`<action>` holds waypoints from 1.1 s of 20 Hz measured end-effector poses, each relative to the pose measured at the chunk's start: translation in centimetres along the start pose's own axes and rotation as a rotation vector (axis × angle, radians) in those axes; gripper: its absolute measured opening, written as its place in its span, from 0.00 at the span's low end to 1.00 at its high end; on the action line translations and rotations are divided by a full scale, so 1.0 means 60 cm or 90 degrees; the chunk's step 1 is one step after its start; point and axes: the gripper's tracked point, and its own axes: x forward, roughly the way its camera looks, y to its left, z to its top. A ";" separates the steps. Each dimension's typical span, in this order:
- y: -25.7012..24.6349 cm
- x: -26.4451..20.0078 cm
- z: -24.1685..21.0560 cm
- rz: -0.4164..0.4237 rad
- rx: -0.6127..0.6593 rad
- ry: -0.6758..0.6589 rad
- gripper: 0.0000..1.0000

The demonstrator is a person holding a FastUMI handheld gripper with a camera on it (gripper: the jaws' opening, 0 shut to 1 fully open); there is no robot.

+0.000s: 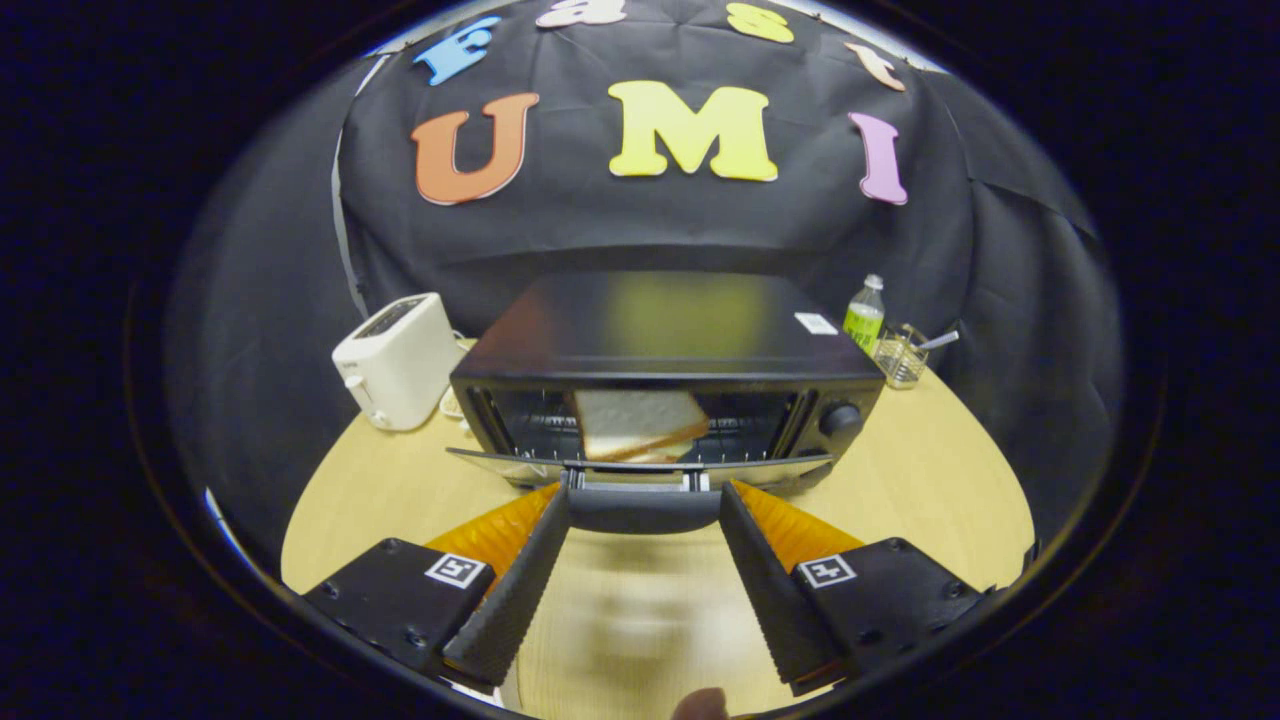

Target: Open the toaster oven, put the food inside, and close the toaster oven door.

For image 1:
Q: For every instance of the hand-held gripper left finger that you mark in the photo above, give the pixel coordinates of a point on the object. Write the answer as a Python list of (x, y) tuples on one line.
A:
[(520, 590)]

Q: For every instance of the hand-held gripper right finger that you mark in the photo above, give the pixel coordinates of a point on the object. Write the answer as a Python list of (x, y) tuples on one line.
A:
[(765, 590)]

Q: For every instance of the toast sandwich with lettuce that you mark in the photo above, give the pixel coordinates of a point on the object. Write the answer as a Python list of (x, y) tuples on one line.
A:
[(635, 420)]

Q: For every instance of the black toaster oven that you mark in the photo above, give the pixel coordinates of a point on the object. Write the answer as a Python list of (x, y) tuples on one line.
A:
[(660, 320)]

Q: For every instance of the white pop-up toaster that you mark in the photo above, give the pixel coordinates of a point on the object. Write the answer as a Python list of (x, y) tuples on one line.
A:
[(400, 365)]

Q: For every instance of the clear bottle with green label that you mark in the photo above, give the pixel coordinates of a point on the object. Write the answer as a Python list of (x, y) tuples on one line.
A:
[(863, 325)]

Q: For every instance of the black backdrop cloth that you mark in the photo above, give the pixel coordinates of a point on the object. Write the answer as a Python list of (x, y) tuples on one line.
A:
[(640, 225)]

